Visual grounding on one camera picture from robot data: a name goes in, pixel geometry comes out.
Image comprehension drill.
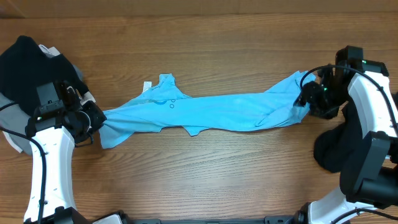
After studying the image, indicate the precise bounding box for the black garment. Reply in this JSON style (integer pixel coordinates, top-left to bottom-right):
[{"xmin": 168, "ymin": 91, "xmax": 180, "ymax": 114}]
[{"xmin": 313, "ymin": 102, "xmax": 363, "ymax": 173}]

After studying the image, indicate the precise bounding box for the light blue t-shirt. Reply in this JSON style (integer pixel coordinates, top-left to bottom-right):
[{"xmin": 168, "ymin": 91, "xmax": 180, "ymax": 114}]
[{"xmin": 99, "ymin": 71, "xmax": 315, "ymax": 149}]

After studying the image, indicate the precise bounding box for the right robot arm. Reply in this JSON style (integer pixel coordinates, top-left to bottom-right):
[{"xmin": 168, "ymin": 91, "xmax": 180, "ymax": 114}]
[{"xmin": 289, "ymin": 46, "xmax": 397, "ymax": 223}]

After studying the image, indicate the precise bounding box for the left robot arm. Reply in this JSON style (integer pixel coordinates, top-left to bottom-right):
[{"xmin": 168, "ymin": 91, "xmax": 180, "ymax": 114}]
[{"xmin": 24, "ymin": 82, "xmax": 106, "ymax": 223}]

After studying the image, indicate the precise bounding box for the folded white shirt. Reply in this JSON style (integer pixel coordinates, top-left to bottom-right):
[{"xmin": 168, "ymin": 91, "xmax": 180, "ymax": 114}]
[{"xmin": 1, "ymin": 44, "xmax": 96, "ymax": 155}]

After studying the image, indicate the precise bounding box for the folded grey shirt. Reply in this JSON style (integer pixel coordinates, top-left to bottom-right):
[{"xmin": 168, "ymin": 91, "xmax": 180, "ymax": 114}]
[{"xmin": 0, "ymin": 51, "xmax": 85, "ymax": 156}]

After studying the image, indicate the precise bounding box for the folded black shirt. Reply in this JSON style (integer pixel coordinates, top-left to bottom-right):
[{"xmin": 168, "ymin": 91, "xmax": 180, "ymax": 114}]
[{"xmin": 1, "ymin": 35, "xmax": 89, "ymax": 116}]

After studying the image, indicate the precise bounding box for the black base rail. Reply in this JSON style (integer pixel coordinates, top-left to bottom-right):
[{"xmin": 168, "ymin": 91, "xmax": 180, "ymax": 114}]
[{"xmin": 91, "ymin": 210, "xmax": 299, "ymax": 224}]

